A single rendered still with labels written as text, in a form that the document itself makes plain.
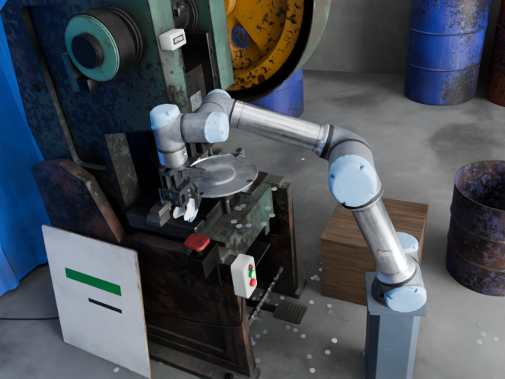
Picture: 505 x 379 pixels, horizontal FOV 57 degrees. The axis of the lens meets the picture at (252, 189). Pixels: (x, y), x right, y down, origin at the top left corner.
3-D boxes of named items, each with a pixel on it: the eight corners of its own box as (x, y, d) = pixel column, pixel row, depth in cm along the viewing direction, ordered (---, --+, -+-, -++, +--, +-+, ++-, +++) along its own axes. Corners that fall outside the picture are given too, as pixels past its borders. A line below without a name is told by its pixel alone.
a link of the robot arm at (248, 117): (376, 128, 131) (210, 77, 130) (379, 146, 122) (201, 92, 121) (360, 161, 138) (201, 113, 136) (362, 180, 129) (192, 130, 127)
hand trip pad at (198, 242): (214, 255, 147) (210, 236, 143) (204, 267, 143) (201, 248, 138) (195, 250, 150) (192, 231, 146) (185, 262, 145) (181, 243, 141)
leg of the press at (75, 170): (261, 372, 188) (234, 186, 140) (249, 396, 180) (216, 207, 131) (91, 312, 226) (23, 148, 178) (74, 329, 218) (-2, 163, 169)
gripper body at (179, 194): (161, 205, 129) (152, 168, 123) (178, 189, 136) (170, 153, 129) (184, 210, 126) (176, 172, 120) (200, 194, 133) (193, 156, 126)
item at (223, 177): (163, 189, 165) (162, 188, 164) (204, 152, 186) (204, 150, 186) (234, 204, 153) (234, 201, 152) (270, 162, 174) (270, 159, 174)
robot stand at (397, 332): (407, 355, 188) (418, 272, 164) (415, 396, 173) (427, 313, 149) (361, 353, 191) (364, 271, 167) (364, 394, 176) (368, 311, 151)
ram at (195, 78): (224, 139, 169) (212, 59, 153) (203, 159, 158) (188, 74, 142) (184, 134, 176) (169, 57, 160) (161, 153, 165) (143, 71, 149)
